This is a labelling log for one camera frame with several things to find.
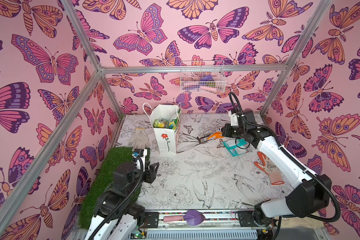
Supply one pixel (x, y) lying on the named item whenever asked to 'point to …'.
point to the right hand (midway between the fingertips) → (221, 126)
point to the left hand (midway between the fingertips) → (154, 161)
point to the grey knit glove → (140, 139)
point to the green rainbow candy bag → (173, 123)
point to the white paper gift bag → (166, 138)
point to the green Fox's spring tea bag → (161, 123)
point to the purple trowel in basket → (207, 82)
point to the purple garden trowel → (192, 217)
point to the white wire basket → (191, 71)
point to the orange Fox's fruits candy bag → (218, 134)
